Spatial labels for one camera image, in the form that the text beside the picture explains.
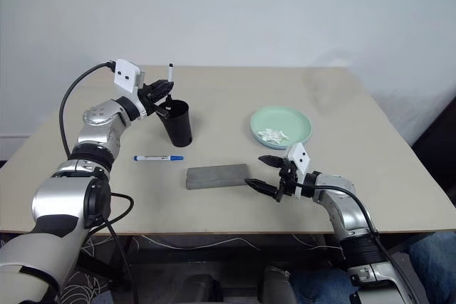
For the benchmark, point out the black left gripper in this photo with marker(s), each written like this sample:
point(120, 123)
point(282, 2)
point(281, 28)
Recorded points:
point(146, 95)

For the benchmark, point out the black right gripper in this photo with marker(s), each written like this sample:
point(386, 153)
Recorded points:
point(288, 179)

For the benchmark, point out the white pen with black cap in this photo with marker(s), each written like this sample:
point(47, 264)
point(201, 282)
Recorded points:
point(170, 73)

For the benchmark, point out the white tissue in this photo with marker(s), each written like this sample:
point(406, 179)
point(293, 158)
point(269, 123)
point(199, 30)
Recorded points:
point(272, 135)

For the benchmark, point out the green plate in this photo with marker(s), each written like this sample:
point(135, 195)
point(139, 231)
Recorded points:
point(285, 119)

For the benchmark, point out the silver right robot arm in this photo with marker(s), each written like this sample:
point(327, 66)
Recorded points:
point(342, 208)

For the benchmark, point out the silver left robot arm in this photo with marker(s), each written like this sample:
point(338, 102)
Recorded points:
point(96, 129)

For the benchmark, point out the black plastic cup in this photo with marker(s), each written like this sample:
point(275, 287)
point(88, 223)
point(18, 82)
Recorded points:
point(180, 126)

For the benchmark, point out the white marker with blue cap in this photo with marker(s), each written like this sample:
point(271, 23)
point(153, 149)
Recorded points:
point(156, 157)

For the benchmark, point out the dark grey rounded shape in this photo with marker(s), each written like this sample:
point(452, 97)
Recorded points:
point(276, 286)

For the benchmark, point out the blue jeans leg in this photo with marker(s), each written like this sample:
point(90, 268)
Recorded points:
point(434, 268)
point(320, 288)

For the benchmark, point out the dark furniture piece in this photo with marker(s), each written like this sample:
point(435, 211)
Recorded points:
point(438, 133)

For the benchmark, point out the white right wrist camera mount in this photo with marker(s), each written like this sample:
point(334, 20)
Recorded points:
point(298, 158)

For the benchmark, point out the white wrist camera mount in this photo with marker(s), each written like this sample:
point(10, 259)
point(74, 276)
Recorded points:
point(298, 158)
point(124, 76)

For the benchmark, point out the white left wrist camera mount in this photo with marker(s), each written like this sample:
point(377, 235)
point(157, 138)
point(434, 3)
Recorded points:
point(124, 76)

